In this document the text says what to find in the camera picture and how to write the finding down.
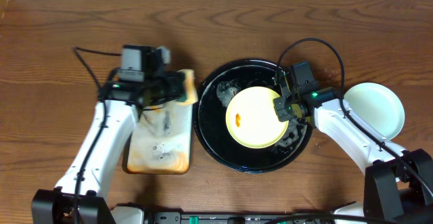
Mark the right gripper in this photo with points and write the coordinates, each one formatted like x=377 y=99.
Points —
x=282 y=114

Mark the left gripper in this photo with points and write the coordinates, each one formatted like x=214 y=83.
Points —
x=175 y=86

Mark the green yellow sponge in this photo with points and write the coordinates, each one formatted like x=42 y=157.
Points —
x=190 y=95

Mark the pale yellow plate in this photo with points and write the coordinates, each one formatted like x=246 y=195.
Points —
x=251 y=118

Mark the light blue plate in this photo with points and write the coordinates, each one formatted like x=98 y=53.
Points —
x=378 y=106

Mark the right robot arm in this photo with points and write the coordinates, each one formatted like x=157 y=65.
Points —
x=398 y=183

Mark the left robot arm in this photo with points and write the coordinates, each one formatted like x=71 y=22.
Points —
x=80 y=195

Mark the black round tray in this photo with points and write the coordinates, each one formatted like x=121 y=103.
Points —
x=214 y=94

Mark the rectangular soapy water tray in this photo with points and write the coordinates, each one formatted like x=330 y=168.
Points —
x=161 y=141

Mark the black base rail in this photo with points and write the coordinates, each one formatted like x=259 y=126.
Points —
x=177 y=217

